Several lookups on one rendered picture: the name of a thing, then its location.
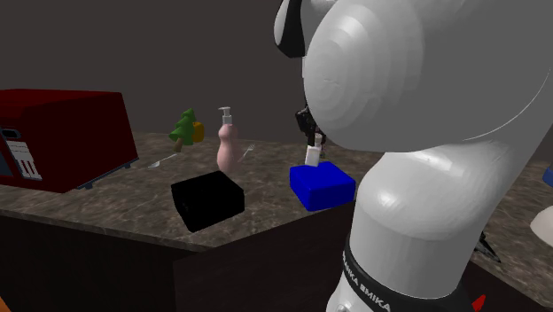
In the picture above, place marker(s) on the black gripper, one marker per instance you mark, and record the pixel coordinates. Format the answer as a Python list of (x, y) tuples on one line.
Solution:
[(304, 120)]

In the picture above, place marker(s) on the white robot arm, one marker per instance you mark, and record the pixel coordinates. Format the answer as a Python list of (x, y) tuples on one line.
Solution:
[(414, 129)]

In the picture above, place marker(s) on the silver fork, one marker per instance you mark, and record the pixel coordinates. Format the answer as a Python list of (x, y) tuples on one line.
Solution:
[(247, 151)]

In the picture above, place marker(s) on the blue box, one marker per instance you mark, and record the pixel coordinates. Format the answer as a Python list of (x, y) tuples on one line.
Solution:
[(322, 186)]

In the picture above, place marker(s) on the pink pump dispenser bottle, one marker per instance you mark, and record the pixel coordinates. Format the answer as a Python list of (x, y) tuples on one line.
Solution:
[(228, 149)]

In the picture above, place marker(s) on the yellow object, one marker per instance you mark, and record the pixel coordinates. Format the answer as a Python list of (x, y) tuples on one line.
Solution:
[(199, 131)]

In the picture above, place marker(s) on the green toy tree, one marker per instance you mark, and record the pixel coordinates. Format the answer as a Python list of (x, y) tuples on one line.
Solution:
[(185, 127)]

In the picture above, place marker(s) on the black box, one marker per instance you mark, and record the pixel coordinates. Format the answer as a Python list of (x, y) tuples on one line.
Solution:
[(207, 199)]

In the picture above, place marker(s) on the silver spoon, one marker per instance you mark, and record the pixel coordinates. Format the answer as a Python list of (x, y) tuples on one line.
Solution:
[(160, 162)]

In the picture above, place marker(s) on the dark robot stand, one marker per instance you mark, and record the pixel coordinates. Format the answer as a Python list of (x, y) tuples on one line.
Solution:
[(259, 268)]

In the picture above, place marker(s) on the black pointed object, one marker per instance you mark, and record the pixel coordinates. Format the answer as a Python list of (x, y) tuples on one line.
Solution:
[(486, 248)]

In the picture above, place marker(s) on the red appliance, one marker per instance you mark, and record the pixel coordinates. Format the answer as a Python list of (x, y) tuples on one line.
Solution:
[(69, 134)]

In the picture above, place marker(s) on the blue object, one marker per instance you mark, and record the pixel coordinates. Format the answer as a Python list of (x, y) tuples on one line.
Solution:
[(549, 176)]

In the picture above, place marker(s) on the white rounded object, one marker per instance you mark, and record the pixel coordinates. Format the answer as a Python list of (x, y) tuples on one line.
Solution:
[(544, 227)]

